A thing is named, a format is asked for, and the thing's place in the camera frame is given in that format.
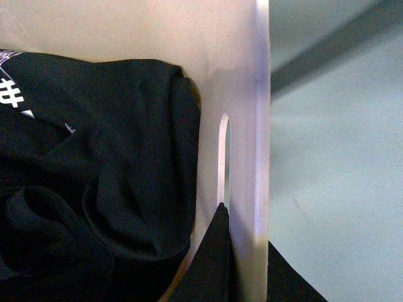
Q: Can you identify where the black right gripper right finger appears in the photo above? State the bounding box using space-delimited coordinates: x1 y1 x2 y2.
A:
267 241 327 302

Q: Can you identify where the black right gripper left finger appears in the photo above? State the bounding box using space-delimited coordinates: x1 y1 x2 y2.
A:
168 203 237 302

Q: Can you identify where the black printed garment in hamper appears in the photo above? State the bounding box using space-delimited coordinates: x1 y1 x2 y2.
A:
1 50 200 301

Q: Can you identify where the beige plastic laundry hamper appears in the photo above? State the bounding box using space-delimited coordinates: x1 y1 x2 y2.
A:
1 1 270 301

